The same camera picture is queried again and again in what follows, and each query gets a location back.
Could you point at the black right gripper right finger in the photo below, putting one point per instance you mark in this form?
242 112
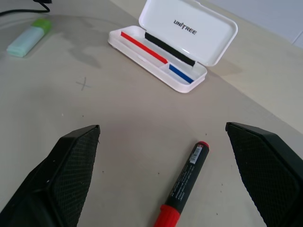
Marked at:
270 175

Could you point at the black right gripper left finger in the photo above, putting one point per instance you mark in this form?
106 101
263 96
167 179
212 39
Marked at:
59 184

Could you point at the black marker with red cap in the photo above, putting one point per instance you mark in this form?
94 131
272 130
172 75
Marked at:
187 175

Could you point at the green highlighter pen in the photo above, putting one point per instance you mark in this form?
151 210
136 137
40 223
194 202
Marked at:
26 40

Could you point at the white rectangular box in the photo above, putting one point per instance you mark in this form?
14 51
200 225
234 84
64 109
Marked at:
189 23

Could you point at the blue strip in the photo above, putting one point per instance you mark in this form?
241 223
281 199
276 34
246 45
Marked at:
181 73

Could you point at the red strip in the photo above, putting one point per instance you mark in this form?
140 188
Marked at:
144 47

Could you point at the black strip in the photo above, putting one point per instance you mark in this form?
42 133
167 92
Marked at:
169 48

